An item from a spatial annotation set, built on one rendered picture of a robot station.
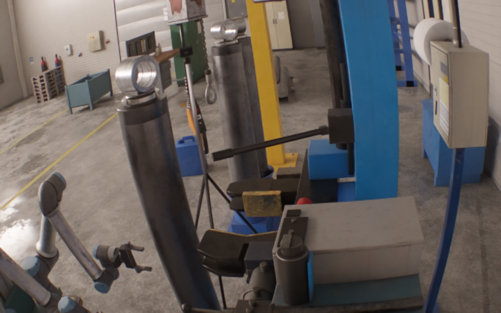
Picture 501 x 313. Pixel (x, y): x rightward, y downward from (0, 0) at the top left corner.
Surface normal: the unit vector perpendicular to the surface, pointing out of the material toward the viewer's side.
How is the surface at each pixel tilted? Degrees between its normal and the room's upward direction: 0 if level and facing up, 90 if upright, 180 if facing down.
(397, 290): 0
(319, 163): 90
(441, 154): 90
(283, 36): 90
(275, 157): 90
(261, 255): 0
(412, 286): 0
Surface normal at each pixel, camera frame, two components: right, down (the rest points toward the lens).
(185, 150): 0.03, 0.38
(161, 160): 0.60, 0.23
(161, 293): -0.12, -0.92
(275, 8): -0.18, 0.40
